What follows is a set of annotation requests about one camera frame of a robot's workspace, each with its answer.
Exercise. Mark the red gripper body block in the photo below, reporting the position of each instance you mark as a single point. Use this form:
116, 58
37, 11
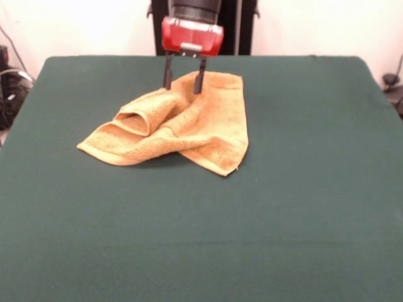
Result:
192, 37

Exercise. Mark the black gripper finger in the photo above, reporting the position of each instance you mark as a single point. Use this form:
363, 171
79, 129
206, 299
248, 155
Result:
168, 70
200, 77

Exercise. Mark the tan terry towel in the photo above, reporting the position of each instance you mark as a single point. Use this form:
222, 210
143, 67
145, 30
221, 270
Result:
204, 126

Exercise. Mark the black equipment pile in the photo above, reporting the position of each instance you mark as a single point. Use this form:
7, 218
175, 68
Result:
14, 100

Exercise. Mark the small black box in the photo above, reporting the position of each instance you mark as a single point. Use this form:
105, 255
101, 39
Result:
3, 55

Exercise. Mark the dark green table cloth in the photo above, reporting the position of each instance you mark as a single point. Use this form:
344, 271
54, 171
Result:
94, 220

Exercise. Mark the black floor device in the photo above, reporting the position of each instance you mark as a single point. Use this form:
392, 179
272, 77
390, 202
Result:
392, 88

